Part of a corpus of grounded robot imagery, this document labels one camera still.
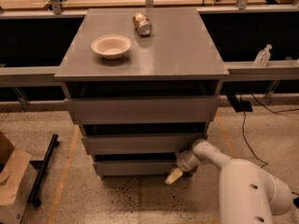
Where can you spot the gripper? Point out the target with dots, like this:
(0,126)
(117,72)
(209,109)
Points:
(183,163)

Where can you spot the grey bottom drawer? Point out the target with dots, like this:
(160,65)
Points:
(122,168)

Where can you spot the grey drawer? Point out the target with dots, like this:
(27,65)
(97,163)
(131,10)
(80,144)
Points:
(122,168)
(142,110)
(139,143)

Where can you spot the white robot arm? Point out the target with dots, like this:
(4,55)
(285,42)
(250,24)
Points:
(247,193)

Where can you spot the grey middle drawer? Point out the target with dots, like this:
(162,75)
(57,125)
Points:
(139,143)

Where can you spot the grey drawer cabinet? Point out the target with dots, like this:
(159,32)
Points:
(141,88)

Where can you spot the grey top drawer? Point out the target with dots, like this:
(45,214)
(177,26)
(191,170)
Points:
(142,110)

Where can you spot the white paper bowl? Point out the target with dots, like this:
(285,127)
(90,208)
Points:
(111,47)

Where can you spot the clear sanitizer pump bottle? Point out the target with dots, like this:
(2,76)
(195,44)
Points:
(263,56)

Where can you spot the black metal bar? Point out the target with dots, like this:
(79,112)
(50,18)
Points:
(41,167)

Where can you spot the metal soda can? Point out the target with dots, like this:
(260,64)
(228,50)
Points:
(142,24)

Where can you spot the brown cardboard box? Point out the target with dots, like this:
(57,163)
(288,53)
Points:
(16,181)

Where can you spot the black floor bracket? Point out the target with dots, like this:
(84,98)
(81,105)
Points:
(238,104)

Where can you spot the grey metal rail frame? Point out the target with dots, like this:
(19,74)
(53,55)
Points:
(28,75)

